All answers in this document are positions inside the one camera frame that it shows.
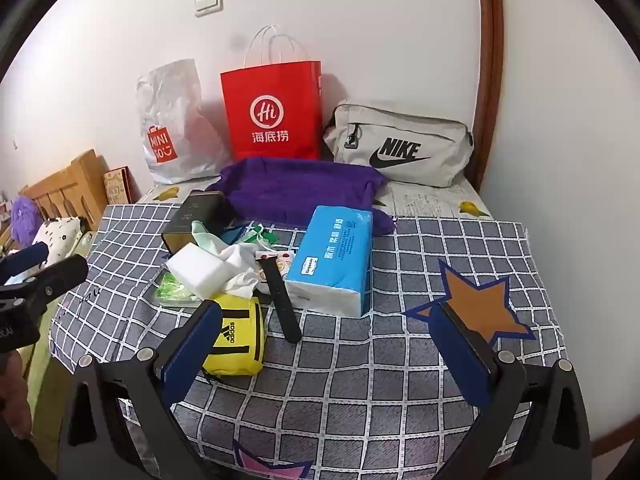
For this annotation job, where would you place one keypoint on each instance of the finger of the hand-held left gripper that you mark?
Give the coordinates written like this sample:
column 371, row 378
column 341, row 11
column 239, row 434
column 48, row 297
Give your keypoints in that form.
column 27, row 257
column 55, row 277

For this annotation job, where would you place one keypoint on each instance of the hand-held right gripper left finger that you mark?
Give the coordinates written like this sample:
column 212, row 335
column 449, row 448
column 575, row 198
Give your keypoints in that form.
column 192, row 355

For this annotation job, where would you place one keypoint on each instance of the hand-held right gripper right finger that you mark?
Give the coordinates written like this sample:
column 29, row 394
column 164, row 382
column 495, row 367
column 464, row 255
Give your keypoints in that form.
column 460, row 350

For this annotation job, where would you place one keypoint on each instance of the yellow zip pouch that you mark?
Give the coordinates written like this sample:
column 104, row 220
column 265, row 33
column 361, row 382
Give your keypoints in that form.
column 240, row 332

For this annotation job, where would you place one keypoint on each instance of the green snack packet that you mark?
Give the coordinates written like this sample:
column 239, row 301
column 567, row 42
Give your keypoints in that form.
column 172, row 290

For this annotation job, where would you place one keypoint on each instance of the white sponge block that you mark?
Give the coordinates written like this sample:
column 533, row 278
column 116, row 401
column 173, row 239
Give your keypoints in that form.
column 192, row 272

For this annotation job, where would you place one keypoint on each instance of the white rubber glove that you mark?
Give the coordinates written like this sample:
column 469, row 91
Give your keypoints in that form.
column 240, row 265

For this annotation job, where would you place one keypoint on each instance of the white cartoon snack packet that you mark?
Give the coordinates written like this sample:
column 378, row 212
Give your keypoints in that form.
column 285, row 262

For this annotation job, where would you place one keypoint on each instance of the green leaf packet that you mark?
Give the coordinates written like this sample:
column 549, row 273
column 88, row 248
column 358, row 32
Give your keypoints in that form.
column 260, row 235

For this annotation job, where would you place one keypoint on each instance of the person's left hand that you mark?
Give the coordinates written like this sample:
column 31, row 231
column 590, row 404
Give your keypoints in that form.
column 14, row 390

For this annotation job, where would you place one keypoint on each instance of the white spotted pillow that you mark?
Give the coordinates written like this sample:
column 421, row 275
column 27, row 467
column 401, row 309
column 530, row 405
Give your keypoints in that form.
column 57, row 237

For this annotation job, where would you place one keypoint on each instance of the purple plush toy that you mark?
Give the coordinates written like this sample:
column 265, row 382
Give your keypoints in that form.
column 25, row 220

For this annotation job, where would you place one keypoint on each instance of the wooden headboard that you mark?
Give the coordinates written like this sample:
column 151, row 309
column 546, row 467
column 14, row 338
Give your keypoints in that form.
column 70, row 180

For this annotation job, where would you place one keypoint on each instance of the brown patterned box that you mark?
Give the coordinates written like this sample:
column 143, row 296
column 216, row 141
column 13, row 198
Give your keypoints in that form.
column 117, row 187

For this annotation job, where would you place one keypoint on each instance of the grey checked blanket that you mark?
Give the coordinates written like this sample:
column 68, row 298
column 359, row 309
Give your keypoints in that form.
column 350, row 385

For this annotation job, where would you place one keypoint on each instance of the dark tea tin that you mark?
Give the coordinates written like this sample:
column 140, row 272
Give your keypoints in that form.
column 195, row 215

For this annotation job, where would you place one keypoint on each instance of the blue tissue pack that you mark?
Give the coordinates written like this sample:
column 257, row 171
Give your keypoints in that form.
column 330, row 260

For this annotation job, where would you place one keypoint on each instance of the purple towel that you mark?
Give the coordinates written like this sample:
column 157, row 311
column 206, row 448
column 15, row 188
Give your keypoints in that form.
column 290, row 185

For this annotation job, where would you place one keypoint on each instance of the white plastic shopping bag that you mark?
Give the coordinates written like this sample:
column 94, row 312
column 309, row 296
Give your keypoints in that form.
column 175, row 110

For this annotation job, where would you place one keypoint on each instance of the beige waist bag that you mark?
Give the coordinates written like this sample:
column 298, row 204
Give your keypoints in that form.
column 400, row 130

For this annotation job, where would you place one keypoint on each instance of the red paper bag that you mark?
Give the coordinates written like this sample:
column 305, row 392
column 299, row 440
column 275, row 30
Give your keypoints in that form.
column 272, row 90

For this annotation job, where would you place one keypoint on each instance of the brown wooden door frame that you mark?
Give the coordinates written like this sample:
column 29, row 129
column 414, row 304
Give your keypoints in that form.
column 492, row 60

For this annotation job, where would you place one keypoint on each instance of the white wall switch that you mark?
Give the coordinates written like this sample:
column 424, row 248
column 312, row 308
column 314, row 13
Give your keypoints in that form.
column 208, row 2

